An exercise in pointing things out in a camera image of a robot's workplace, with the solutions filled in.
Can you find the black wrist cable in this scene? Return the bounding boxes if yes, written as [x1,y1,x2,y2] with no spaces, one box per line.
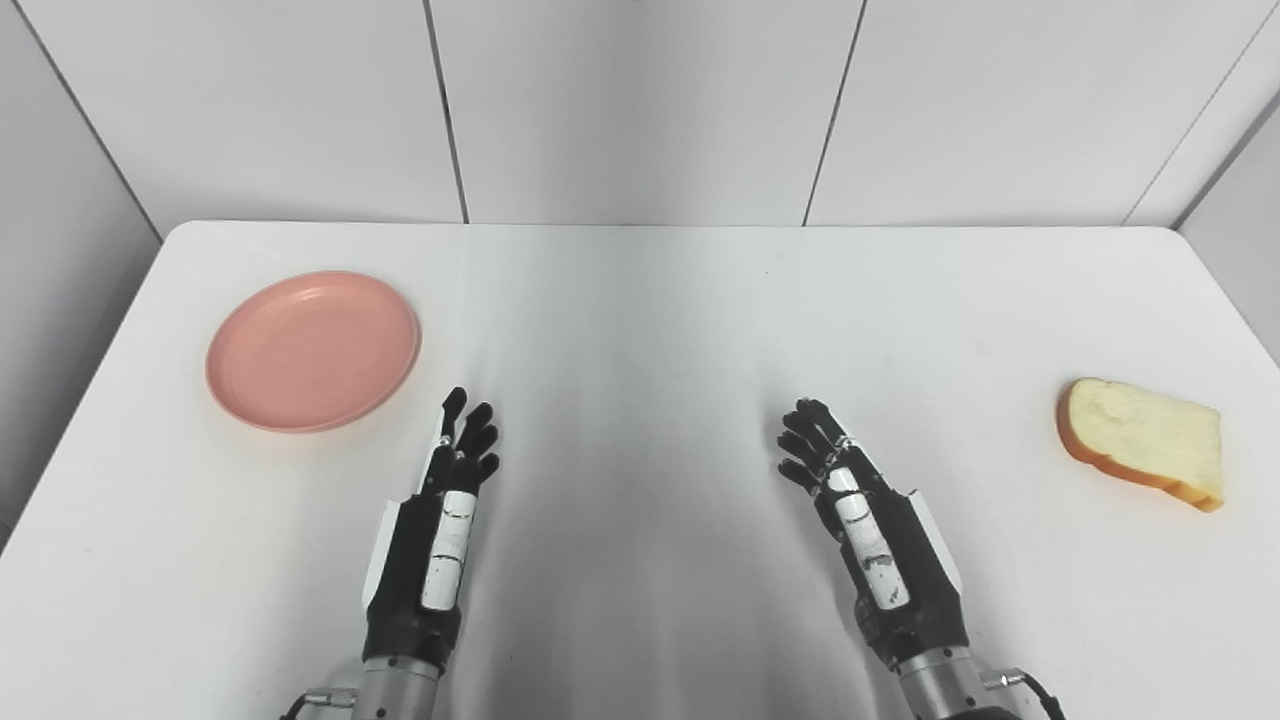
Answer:
[279,687,359,720]
[984,668,1067,720]

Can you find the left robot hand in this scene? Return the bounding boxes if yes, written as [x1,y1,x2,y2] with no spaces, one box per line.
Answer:
[361,387,501,674]

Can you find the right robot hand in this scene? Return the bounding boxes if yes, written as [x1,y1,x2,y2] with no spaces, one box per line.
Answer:
[777,397,973,672]

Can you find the pink plate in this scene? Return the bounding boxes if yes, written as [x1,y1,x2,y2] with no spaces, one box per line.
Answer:
[205,270,423,434]

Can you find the slice of bread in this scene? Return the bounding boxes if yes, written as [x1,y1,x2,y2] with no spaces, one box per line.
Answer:
[1056,377,1225,514]

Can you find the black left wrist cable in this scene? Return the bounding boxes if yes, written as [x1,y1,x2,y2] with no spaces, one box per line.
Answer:
[279,687,359,720]

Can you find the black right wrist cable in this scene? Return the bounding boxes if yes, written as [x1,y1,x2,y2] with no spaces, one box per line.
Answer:
[984,668,1067,720]

